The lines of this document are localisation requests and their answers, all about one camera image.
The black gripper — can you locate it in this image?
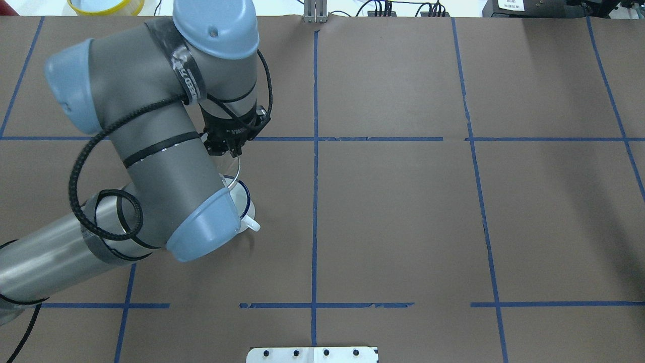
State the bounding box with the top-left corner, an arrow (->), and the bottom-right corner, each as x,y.
201,105 -> 271,157

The clear plastic funnel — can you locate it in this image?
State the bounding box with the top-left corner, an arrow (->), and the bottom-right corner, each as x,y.
214,153 -> 241,190

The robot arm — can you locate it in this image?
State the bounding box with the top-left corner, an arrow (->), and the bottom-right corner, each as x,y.
2,1 -> 270,324

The white enamel mug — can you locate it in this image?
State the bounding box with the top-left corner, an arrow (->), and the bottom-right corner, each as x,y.
223,175 -> 261,234

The yellow tape roll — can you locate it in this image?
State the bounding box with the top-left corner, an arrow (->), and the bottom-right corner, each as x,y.
67,1 -> 145,16

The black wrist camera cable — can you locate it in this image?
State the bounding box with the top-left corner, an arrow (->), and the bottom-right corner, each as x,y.
0,48 -> 274,363

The aluminium frame post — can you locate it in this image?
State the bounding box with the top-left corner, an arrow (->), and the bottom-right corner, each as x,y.
300,0 -> 329,24

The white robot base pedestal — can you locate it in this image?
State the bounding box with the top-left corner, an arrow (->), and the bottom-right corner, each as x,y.
246,346 -> 379,362

